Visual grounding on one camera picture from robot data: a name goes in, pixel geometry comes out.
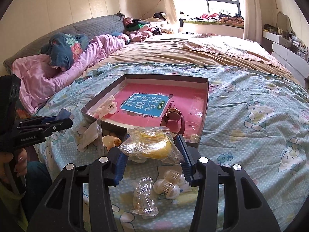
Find tan bed blanket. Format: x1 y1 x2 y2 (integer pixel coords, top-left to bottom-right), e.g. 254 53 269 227
82 34 298 83

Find dark cardboard box tray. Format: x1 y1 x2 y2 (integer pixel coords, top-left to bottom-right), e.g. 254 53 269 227
81 74 209 147

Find brown strap wristwatch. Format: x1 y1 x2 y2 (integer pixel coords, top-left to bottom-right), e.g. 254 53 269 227
160 108 185 139

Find white pearl hair clip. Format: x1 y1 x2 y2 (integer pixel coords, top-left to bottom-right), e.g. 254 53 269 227
153 169 185 200

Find dark teal floral pillow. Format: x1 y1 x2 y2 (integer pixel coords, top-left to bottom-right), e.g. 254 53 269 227
39 33 90 71

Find pink quilt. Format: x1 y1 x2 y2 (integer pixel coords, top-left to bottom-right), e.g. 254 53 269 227
12 34 129 115

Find white grey dressing table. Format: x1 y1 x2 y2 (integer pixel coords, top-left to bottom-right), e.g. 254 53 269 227
262 31 308 91

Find left hand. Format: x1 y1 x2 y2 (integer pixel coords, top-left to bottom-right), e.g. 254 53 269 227
0 148 27 183

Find bag with yellow bangles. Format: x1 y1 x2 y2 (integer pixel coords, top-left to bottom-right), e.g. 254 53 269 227
118 127 184 165

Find Hello Kitty teal bedsheet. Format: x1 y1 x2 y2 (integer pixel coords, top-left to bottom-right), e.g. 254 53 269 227
35 63 308 230

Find cream hair claw clip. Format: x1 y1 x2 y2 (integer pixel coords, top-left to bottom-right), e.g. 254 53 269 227
93 95 117 119

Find clothes pile on windowsill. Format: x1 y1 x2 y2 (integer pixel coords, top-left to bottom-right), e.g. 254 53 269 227
179 12 244 28

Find grey quilted headboard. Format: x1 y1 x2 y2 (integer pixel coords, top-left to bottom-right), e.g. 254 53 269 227
3 12 125 73

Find clear bag with pearls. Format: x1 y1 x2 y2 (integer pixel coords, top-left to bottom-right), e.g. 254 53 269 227
131 177 159 217

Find pink floral thin blanket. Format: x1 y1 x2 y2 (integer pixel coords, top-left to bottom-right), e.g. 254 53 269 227
182 34 285 69

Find pink book with blue label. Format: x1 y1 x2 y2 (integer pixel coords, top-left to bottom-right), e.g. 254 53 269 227
101 81 208 142

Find clothes pile by headboard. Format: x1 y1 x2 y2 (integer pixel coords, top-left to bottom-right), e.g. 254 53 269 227
123 12 173 43

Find vanity mirror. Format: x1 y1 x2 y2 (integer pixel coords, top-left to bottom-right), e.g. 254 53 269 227
276 11 293 33

